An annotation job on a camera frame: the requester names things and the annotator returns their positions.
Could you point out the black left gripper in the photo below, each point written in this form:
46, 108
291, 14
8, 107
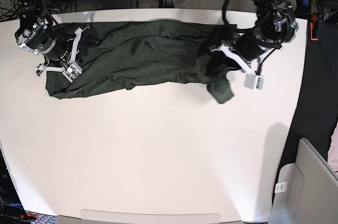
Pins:
248, 46

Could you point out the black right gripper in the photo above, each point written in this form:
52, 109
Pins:
59, 51

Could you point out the dark green long-sleeve shirt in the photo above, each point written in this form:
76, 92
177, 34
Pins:
124, 55

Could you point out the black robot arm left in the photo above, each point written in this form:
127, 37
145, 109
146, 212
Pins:
275, 25

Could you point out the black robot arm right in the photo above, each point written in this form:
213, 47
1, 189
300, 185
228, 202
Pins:
40, 33

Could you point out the red clamp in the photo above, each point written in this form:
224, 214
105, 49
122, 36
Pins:
314, 24

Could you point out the black cloth beside table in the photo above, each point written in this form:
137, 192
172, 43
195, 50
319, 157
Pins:
315, 117

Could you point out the pink cloth at edge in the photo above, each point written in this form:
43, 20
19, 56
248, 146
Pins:
332, 156

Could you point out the black box with orange label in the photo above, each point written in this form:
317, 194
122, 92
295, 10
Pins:
9, 213

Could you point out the grey plastic bin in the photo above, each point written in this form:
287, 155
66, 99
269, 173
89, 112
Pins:
306, 191

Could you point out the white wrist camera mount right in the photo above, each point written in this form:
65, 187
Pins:
69, 66

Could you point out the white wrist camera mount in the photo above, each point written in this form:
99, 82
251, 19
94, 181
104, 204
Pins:
254, 80
69, 66

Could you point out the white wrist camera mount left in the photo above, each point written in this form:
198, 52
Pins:
254, 80

